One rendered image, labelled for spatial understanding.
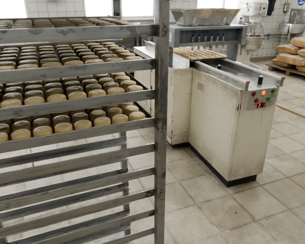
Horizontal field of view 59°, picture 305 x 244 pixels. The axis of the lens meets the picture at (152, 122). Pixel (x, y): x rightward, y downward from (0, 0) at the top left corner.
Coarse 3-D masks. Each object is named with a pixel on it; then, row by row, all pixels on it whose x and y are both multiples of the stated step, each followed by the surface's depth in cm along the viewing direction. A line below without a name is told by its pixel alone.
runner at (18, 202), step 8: (152, 168) 90; (112, 176) 86; (120, 176) 87; (128, 176) 88; (136, 176) 89; (144, 176) 90; (80, 184) 82; (88, 184) 83; (96, 184) 84; (104, 184) 85; (48, 192) 79; (56, 192) 80; (64, 192) 81; (72, 192) 82; (8, 200) 75; (16, 200) 76; (24, 200) 77; (32, 200) 78; (40, 200) 79; (0, 208) 75; (8, 208) 76
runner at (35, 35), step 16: (0, 32) 59; (16, 32) 61; (32, 32) 62; (48, 32) 63; (64, 32) 64; (80, 32) 66; (96, 32) 67; (112, 32) 68; (128, 32) 70; (144, 32) 72
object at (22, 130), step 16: (64, 112) 88; (80, 112) 90; (96, 112) 88; (112, 112) 88; (128, 112) 90; (0, 128) 77; (16, 128) 78; (32, 128) 82; (48, 128) 77; (64, 128) 77; (80, 128) 79
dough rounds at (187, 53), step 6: (174, 48) 286; (180, 48) 287; (186, 48) 288; (180, 54) 260; (186, 54) 255; (192, 54) 255; (198, 54) 255; (204, 54) 255; (210, 54) 256; (216, 54) 258; (222, 54) 255
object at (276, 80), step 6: (210, 60) 268; (216, 60) 258; (222, 60) 249; (228, 60) 241; (228, 66) 242; (234, 66) 233; (240, 66) 226; (246, 66) 219; (246, 72) 219; (252, 72) 213; (258, 72) 207; (264, 72) 202; (264, 78) 201; (270, 78) 196; (276, 78) 190; (282, 78) 186; (276, 84) 191; (282, 84) 189
